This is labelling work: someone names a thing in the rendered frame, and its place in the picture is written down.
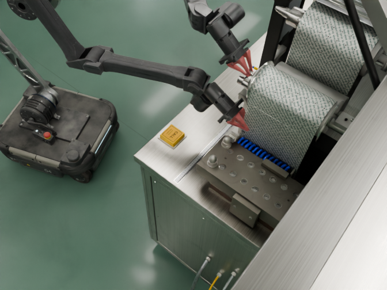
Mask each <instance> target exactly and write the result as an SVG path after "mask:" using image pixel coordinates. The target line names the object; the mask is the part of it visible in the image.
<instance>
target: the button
mask: <svg viewBox="0 0 387 290"><path fill-rule="evenodd" d="M184 136H185V133H184V132H182V131H181V130H179V129H178V128H176V127H175V126H174V125H172V124H171V125H170V126H169V127H168V128H167V129H166V130H164V132H163V133H162V134H160V138H161V139H162V140H164V141H165V142H167V143H168V144H170V145H171V146H172V147H174V146H175V145H176V144H177V143H178V142H179V141H180V140H181V139H182V138H183V137H184Z"/></svg>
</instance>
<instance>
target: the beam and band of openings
mask: <svg viewBox="0 0 387 290"><path fill-rule="evenodd" d="M386 164H387V75H386V76H385V78H384V79H383V80H382V82H381V83H380V84H379V86H378V87H377V88H376V90H375V91H374V93H373V94H372V95H371V97H370V98H369V99H368V101H367V103H365V105H364V106H363V108H362V109H361V111H360V112H359V113H358V115H357V116H356V118H354V120H353V122H352V123H351V124H350V126H349V127H348V128H347V130H346V131H345V133H344V134H343V135H342V137H341V138H340V139H339V141H338V142H337V143H336V145H335V146H334V148H333V149H332V150H331V152H330V153H329V154H328V156H327V157H326V159H325V160H324V161H323V163H322V164H321V166H320V167H319V168H318V169H317V171H316V172H315V174H314V175H313V177H312V178H311V179H310V181H309V182H308V183H307V185H306V186H305V187H304V189H303V190H302V192H301V193H300V194H299V196H298V197H297V198H296V200H295V201H294V202H293V204H292V205H291V207H290V208H289V210H288V211H287V212H286V213H285V215H284V217H282V219H281V220H280V222H279V223H278V225H277V226H276V227H275V229H274V230H273V232H272V233H271V234H270V236H269V237H268V238H267V240H266V241H265V242H264V244H263V245H262V247H261V248H260V249H259V251H258V252H257V253H256V255H255V256H254V258H253V259H252V260H251V262H250V263H249V265H248V266H247V267H246V268H245V270H244V271H243V273H242V274H241V276H240V277H239V278H238V280H237V281H236V282H235V284H234V285H233V286H232V288H231V289H230V290H310V289H311V287H312V285H313V284H314V282H315V280H316V279H317V277H318V275H319V274H320V272H321V271H322V269H323V267H324V266H325V264H326V263H327V261H328V259H329V258H330V256H331V254H332V253H333V251H334V249H335V248H336V246H337V244H338V243H339V241H340V240H341V238H342V236H343V235H344V233H345V231H346V230H347V228H348V226H349V225H350V223H351V222H352V220H353V218H354V217H355V215H356V213H357V212H358V210H359V209H360V207H361V205H362V204H363V202H364V200H365V199H366V197H367V195H368V194H369V192H370V191H371V189H372V187H373V186H374V184H375V182H376V181H377V179H378V177H379V176H380V174H381V173H382V171H383V169H384V168H385V166H386Z"/></svg>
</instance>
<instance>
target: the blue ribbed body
mask: <svg viewBox="0 0 387 290"><path fill-rule="evenodd" d="M237 143H238V144H240V143H241V144H240V145H241V146H243V145H244V146H245V147H244V148H248V150H249V151H250V150H252V153H255V155H257V156H258V155H259V157H260V158H262V157H263V160H265V159H266V158H267V159H268V160H270V161H271V162H273V163H274V164H276V165H278V166H279V167H281V168H282V169H284V170H285V171H287V172H288V173H291V167H290V166H288V167H287V165H286V164H283V162H282V161H279V159H275V157H274V156H271V154H268V152H266V151H265V152H264V150H263V149H260V147H256V145H255V144H253V143H252V142H249V140H248V139H245V138H244V137H241V138H239V140H238V141H237Z"/></svg>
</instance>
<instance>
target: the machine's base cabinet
mask: <svg viewBox="0 0 387 290"><path fill-rule="evenodd" d="M141 173H142V181H143V189H144V194H145V202H146V209H147V217H148V222H149V230H150V237H151V239H153V240H154V241H155V242H157V243H158V244H159V245H160V246H161V247H163V248H164V249H165V250H166V251H167V252H169V253H170V254H171V255H172V256H174V257H175V258H176V259H177V260H179V261H180V262H181V263H182V264H183V265H185V266H186V267H187V268H188V269H189V270H191V271H192V272H193V273H195V274H196V275H197V273H198V271H199V269H200V267H201V266H202V264H203V263H204V261H205V260H204V259H205V257H206V256H208V257H209V258H210V259H211V262H210V263H208V264H207V265H206V267H205V268H204V270H203V271H202V273H201V275H200V277H199V278H201V279H202V280H203V281H204V282H205V283H207V284H208V285H209V286H211V284H212V283H213V282H214V280H215V278H216V277H217V273H220V274H221V277H220V278H218V279H217V281H216V282H215V284H214V285H213V289H214V290H223V288H224V286H225V284H226V283H227V281H228V279H229V278H230V276H231V275H230V274H231V272H235V273H236V277H233V278H232V280H231V282H230V283H229V285H228V286H227V288H226V290H230V289H231V288H232V286H233V285H234V284H235V282H236V281H237V280H238V278H239V277H240V276H241V274H242V273H243V271H244V270H245V268H246V267H247V266H248V265H249V263H250V262H251V260H252V259H253V258H254V256H255V255H256V253H257V251H256V250H254V249H253V248H251V247H250V246H249V245H247V244H246V243H245V242H243V241H242V240H241V239H239V238H238V237H236V236H235V235H234V234H232V233H231V232H230V231H229V230H227V229H226V228H224V227H223V226H222V225H220V224H219V223H218V222H216V221H215V220H214V219H212V218H211V217H209V216H208V215H207V214H206V213H204V212H203V211H201V210H200V209H199V208H198V207H196V206H195V205H193V204H192V203H191V202H189V201H188V200H187V199H185V198H184V197H183V196H182V195H180V194H178V193H177V192H176V191H175V190H173V189H172V188H171V187H169V186H168V185H167V184H165V183H164V182H162V181H161V180H160V179H159V178H157V177H156V176H154V175H153V174H151V172H149V171H148V170H146V169H145V168H144V167H142V166H141Z"/></svg>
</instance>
